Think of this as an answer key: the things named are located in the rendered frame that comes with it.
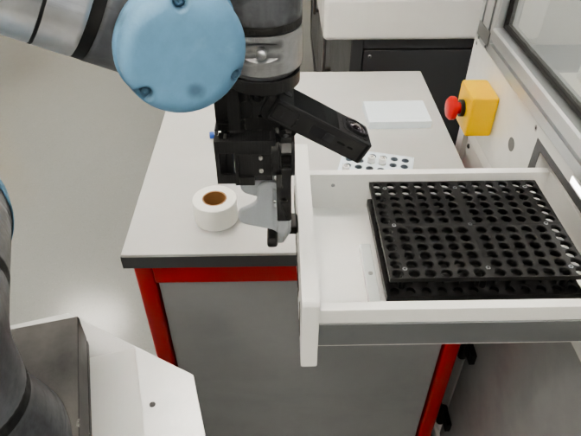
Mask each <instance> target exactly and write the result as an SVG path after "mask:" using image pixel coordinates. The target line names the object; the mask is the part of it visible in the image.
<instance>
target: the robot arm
mask: <svg viewBox="0 0 581 436"><path fill-rule="evenodd" d="M302 16H303V0H0V35H4V36H7V37H9V38H12V39H15V40H18V41H20V42H26V43H28V44H31V45H34V46H37V47H39V48H44V49H47V50H50V51H53V52H55V53H58V54H61V55H65V56H71V57H73V58H76V59H79V60H81V61H84V62H88V63H91V64H93V65H96V66H99V67H103V68H107V69H110V70H112V71H115V72H118V73H119V75H120V77H121V78H122V80H123V81H124V82H125V83H126V85H127V86H129V87H130V89H131V90H132V91H133V92H134V93H135V94H136V95H137V96H138V97H139V98H140V99H141V100H143V101H144V102H146V103H147V104H149V105H151V106H154V107H155V108H158V109H160V110H164V111H166V112H194V111H198V110H201V109H203V108H205V107H208V106H211V105H212V104H214V112H215V120H216V121H215V127H214V156H215V164H216V172H217V180H218V184H229V183H236V185H240V188H241V190H242V191H243V192H245V193H246V194H248V195H253V196H256V197H257V199H256V200H255V202H252V203H250V204H248V205H246V206H244V207H242V208H240V209H239V212H238V217H239V220H240V221H241V222H243V223H245V224H248V225H253V226H257V227H262V228H269V229H273V230H275V231H276V232H277V233H278V243H283V242H284V241H285V239H286V238H287V236H288V235H289V233H290V232H291V176H295V135H296V133H297V134H299V135H301V136H303V137H305V138H307V139H309V140H311V141H313V142H315V143H318V144H320V145H322V146H324V147H326V148H328V149H330V150H332V151H334V152H336V153H338V154H339V155H341V156H343V157H346V158H348V159H350V160H352V161H354V162H356V163H359V162H360V161H361V160H362V158H364V156H365V155H366V154H367V152H368V151H369V149H370V148H371V147H372V145H371V142H370V138H369V135H368V132H367V128H366V126H364V125H363V124H361V123H360V122H358V121H357V120H355V119H351V118H349V117H347V116H345V115H343V114H341V113H339V112H338V111H336V110H334V109H332V108H330V107H328V106H326V105H324V104H323V103H321V102H319V101H317V100H315V99H312V98H311V97H309V96H307V95H306V94H304V93H301V92H299V91H298V90H296V89H294V87H295V86H296V85H297V84H298V83H299V81H300V65H301V63H302V57H303V20H302ZM218 131H221V132H219V134H218ZM274 200H275V201H276V203H274ZM14 225H15V222H14V213H13V208H12V205H11V202H10V196H9V193H8V191H7V189H6V188H5V186H4V184H3V182H2V181H1V179H0V436H72V428H71V423H70V420H69V418H68V415H67V411H66V409H65V407H64V405H63V403H62V401H61V399H60V398H59V396H58V395H57V394H56V393H55V392H54V391H53V390H52V389H51V388H50V387H48V386H47V385H45V384H44V383H42V382H41V381H39V380H38V379H37V378H35V377H34V376H32V375H31V374H30V373H29V372H27V370H26V368H25V366H24V364H23V361H22V358H21V356H20V354H19V352H18V349H17V347H16V345H15V342H14V340H13V337H12V334H11V330H10V263H11V240H12V237H13V233H14Z"/></svg>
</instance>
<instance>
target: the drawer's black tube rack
mask: <svg viewBox="0 0 581 436"><path fill-rule="evenodd" d="M383 183H384V187H383V188H382V189H384V190H385V191H386V197H387V200H388V204H389V208H390V211H391V215H392V218H393V224H392V225H379V226H393V227H394V228H395V232H396V235H397V239H398V243H399V249H400V252H401V256H402V260H403V263H404V267H403V268H402V269H403V270H404V271H405V273H406V277H407V281H406V282H395V283H390V282H389V278H388V274H387V269H386V262H385V258H384V254H383V250H382V245H381V242H380V234H379V230H378V226H377V221H376V218H375V213H374V206H373V202H372V199H367V212H368V216H369V220H370V225H371V229H372V234H373V241H374V245H375V250H376V254H377V259H378V263H379V268H380V276H381V280H382V285H383V289H384V293H385V298H386V301H437V300H493V299H549V298H581V288H580V286H579V284H578V282H577V281H576V279H581V275H580V274H578V273H577V271H580V272H581V255H580V253H579V251H578V250H577V249H576V247H575V245H574V244H573V242H572V240H571V238H570V236H569V235H568V233H567V232H566V231H565V229H564V227H563V225H562V224H561V222H560V221H559V218H558V217H557V216H556V214H555V213H554V211H553V209H552V207H551V206H550V204H549V202H548V201H547V199H546V198H545V196H544V194H543V193H542V191H541V190H540V187H539V186H538V184H537V183H536V182H535V180H508V181H435V182H383ZM513 184H514V185H517V186H519V187H516V186H513ZM526 184H529V185H531V186H532V187H530V186H527V185H526ZM443 185H444V186H447V187H448V188H444V187H442V186H443ZM458 185H462V186H464V188H463V187H459V186H458ZM472 185H476V186H478V187H474V186H472ZM486 185H490V186H491V187H488V186H486ZM500 185H504V186H505V187H502V186H500ZM387 186H392V187H393V188H392V189H391V188H388V187H387ZM400 186H406V187H407V188H401V187H400ZM414 186H419V187H421V188H416V187H414ZM428 186H433V187H434V188H430V187H428ZM476 191H477V192H480V193H481V194H477V193H476ZM489 191H492V192H494V193H495V194H492V193H489ZM502 191H506V192H508V194H507V193H503V192H502ZM516 191H520V193H518V192H516ZM530 191H534V192H535V193H532V192H530ZM405 192H406V193H408V194H409V195H404V194H403V193H405ZM417 192H420V193H422V194H423V195H419V194H417ZM430 192H434V193H436V194H435V195H433V194H431V193H430ZM444 192H449V194H445V193H444ZM462 192H466V193H468V194H464V193H462ZM388 193H394V194H396V195H390V194H388ZM534 197H536V198H539V200H536V199H534ZM537 204H540V205H543V206H544V207H541V206H539V205H537ZM542 211H544V212H547V213H548V214H544V213H542ZM546 219H550V220H552V221H548V220H546ZM552 229H557V230H558V231H559V232H555V231H553V230H552ZM556 237H561V238H563V239H564V240H559V239H558V238H556ZM561 245H565V246H568V247H569V248H564V247H562V246H561ZM567 253H570V254H572V255H573V256H574V257H570V256H568V255H566V254H567ZM571 262H576V263H578V264H579V266H574V265H573V264H572V263H571Z"/></svg>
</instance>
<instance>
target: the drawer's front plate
mask: <svg viewBox="0 0 581 436"><path fill-rule="evenodd" d="M294 185H295V204H296V214H297V263H298V284H299V292H298V316H299V301H300V359H301V366H302V367H313V366H316V365H317V349H318V332H319V316H320V294H319V284H318V272H317V262H316V241H315V230H314V219H313V208H312V197H311V187H310V166H309V155H308V145H307V144H295V176H294Z"/></svg>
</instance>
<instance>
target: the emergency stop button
mask: <svg viewBox="0 0 581 436"><path fill-rule="evenodd" d="M460 112H461V102H458V101H457V97H456V96H450V97H449V98H448V99H447V100H446V101H445V106H444V113H445V117H446V118H447V119H448V120H454V119H455V118H456V117H457V114H459V113H460Z"/></svg>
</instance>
